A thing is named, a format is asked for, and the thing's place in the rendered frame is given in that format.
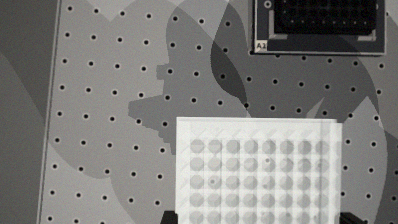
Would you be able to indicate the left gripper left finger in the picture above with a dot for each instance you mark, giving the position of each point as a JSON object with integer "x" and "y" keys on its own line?
{"x": 169, "y": 217}

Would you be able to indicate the black well plate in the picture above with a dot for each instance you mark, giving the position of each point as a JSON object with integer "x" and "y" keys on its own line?
{"x": 349, "y": 17}

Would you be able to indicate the white well plate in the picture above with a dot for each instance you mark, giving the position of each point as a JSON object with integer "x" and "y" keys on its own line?
{"x": 254, "y": 168}

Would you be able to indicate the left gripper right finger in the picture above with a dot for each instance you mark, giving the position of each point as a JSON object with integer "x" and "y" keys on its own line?
{"x": 349, "y": 218}

